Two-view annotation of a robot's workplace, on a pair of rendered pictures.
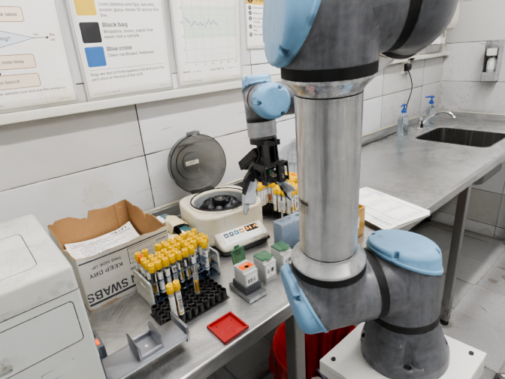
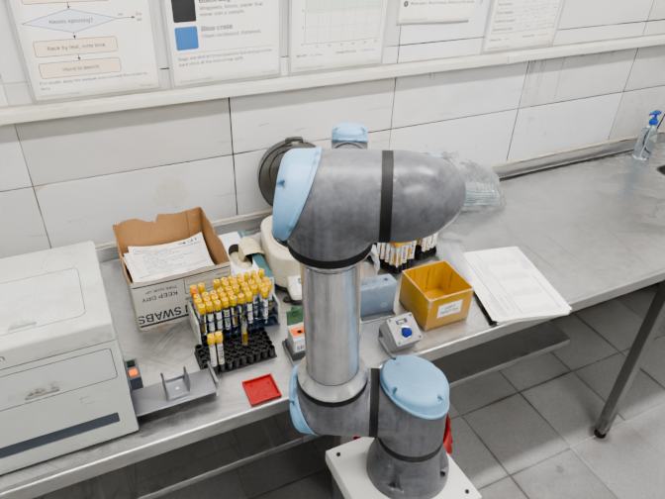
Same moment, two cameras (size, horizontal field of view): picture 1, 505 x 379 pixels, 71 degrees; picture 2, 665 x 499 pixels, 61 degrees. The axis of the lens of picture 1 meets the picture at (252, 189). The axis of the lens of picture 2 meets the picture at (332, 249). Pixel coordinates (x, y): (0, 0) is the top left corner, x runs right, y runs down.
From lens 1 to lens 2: 0.49 m
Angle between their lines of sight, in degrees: 17
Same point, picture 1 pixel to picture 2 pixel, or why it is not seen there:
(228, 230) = not seen: hidden behind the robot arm
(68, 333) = (105, 371)
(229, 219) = not seen: hidden behind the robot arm
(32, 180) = (103, 172)
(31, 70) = (112, 53)
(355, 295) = (343, 416)
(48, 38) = (134, 18)
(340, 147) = (327, 306)
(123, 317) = (168, 348)
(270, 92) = not seen: hidden behind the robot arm
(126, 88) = (220, 74)
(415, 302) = (405, 436)
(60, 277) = (101, 330)
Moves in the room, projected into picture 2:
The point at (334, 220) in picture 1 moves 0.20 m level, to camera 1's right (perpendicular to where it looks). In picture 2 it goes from (324, 355) to (459, 383)
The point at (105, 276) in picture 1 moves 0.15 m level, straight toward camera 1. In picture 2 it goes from (158, 302) to (156, 346)
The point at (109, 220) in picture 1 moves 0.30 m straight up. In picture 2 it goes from (179, 228) to (165, 126)
